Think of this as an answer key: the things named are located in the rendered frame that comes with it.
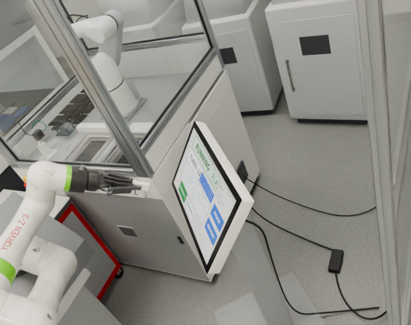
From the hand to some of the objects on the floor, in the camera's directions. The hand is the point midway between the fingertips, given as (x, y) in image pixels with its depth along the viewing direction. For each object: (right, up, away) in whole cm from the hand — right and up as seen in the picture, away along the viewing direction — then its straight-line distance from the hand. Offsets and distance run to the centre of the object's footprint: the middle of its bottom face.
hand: (140, 186), depth 154 cm
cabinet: (+5, -32, +143) cm, 146 cm away
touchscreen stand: (+59, -78, +59) cm, 115 cm away
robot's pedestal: (-22, -103, +73) cm, 128 cm away
